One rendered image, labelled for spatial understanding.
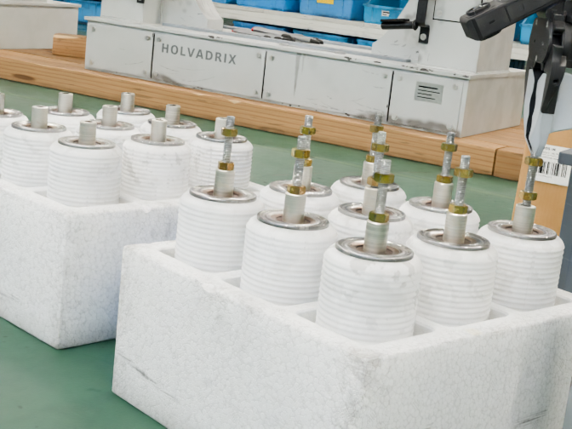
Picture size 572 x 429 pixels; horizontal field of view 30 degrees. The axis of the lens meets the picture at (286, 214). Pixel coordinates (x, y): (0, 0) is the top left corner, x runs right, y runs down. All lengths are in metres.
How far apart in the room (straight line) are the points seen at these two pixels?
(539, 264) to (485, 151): 1.91
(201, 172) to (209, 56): 2.04
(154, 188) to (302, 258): 0.45
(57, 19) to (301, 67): 1.47
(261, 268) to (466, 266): 0.21
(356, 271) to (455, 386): 0.16
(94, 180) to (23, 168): 0.14
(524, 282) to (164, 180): 0.54
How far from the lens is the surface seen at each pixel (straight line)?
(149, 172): 1.47
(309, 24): 6.38
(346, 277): 0.99
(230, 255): 1.16
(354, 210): 1.18
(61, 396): 1.27
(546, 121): 1.16
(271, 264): 1.07
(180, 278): 1.14
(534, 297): 1.18
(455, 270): 1.08
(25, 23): 4.43
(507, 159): 3.05
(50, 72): 3.91
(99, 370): 1.35
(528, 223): 1.20
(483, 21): 1.14
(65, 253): 1.36
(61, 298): 1.38
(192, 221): 1.17
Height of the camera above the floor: 0.50
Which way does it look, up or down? 13 degrees down
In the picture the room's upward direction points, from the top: 6 degrees clockwise
